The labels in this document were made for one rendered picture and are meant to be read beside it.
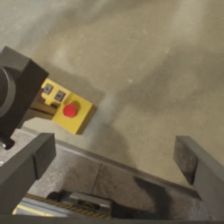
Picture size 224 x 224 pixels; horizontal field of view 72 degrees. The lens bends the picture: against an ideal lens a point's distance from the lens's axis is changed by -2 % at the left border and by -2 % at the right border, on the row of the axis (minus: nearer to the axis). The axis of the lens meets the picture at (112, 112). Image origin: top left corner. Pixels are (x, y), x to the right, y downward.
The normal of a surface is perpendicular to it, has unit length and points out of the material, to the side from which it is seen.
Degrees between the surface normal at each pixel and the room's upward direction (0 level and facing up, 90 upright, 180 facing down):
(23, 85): 90
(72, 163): 0
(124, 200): 0
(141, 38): 0
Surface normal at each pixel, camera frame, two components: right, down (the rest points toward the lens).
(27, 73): 0.86, 0.47
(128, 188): -0.14, -0.16
